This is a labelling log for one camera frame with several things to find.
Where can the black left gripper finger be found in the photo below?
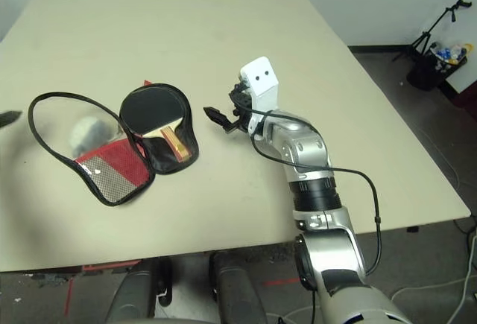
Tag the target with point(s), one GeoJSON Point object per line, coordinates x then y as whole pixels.
{"type": "Point", "coordinates": [9, 117]}

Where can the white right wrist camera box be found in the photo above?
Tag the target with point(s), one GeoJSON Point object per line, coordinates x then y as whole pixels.
{"type": "Point", "coordinates": [262, 85]}

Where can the black red paddle case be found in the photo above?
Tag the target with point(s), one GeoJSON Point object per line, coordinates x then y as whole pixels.
{"type": "Point", "coordinates": [175, 152]}

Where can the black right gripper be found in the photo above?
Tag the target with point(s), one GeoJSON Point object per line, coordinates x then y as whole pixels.
{"type": "Point", "coordinates": [242, 111]}

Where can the black trash bin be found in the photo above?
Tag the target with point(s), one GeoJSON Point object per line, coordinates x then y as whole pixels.
{"type": "Point", "coordinates": [425, 74]}

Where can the grey robot right leg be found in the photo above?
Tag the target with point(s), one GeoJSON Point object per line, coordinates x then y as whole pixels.
{"type": "Point", "coordinates": [238, 290]}

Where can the dark red cabinet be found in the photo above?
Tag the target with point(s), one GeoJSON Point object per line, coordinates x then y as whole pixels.
{"type": "Point", "coordinates": [466, 98]}

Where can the white grey wad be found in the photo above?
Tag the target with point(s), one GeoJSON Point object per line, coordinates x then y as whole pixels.
{"type": "Point", "coordinates": [88, 134]}

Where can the black rubber ping-pong paddle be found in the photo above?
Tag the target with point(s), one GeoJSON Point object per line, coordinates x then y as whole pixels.
{"type": "Point", "coordinates": [149, 111]}

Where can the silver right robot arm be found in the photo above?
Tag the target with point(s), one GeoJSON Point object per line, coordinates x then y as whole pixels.
{"type": "Point", "coordinates": [305, 152]}

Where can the black tripod stand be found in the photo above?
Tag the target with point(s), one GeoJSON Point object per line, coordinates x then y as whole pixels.
{"type": "Point", "coordinates": [432, 30]}

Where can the grey robot leg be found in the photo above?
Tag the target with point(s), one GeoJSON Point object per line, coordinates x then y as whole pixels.
{"type": "Point", "coordinates": [134, 294]}
{"type": "Point", "coordinates": [238, 290]}

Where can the grey robot left leg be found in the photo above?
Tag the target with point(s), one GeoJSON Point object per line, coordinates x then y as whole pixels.
{"type": "Point", "coordinates": [134, 294]}

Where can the white blue trash pile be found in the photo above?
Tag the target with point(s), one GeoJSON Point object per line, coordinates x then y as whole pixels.
{"type": "Point", "coordinates": [449, 51]}

